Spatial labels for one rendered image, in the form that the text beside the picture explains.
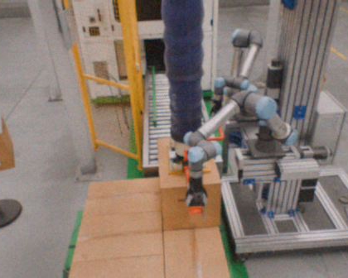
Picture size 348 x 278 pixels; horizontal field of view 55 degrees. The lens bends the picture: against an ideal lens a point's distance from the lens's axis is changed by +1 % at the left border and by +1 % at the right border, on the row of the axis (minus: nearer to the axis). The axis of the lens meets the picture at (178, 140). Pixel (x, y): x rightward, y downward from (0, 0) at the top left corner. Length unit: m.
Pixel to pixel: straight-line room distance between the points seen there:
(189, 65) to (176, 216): 1.03
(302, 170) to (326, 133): 0.37
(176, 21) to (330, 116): 1.28
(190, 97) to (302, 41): 0.77
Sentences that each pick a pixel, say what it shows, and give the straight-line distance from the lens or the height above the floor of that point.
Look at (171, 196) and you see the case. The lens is 2.23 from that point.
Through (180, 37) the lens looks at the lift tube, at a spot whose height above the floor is 1.85.
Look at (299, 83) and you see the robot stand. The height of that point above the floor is 1.45.
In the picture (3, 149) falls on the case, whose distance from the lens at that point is 3.17.
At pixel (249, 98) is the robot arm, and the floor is 1.55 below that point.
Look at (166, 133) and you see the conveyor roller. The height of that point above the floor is 0.52.
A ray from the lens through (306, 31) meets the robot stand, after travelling 2.30.
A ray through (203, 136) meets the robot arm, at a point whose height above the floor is 1.41.
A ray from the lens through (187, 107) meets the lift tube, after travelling 2.07.
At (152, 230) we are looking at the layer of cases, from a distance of 2.47.
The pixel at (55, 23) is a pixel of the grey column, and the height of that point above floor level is 1.67.
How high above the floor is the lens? 2.38
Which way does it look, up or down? 33 degrees down
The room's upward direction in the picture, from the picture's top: 2 degrees counter-clockwise
